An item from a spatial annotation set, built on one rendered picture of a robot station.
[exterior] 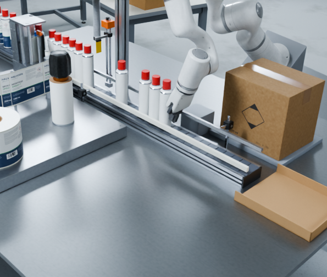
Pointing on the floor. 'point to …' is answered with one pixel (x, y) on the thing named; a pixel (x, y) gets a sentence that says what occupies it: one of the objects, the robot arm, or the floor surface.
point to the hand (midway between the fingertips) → (173, 116)
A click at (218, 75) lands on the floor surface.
